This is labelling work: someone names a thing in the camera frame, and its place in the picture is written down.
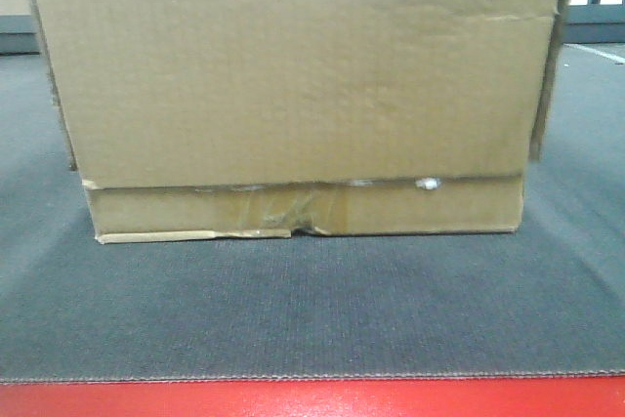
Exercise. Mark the brown cardboard carton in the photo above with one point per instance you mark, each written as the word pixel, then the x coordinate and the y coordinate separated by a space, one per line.
pixel 203 119

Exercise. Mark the red conveyor edge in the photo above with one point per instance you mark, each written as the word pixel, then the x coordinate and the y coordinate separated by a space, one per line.
pixel 480 397

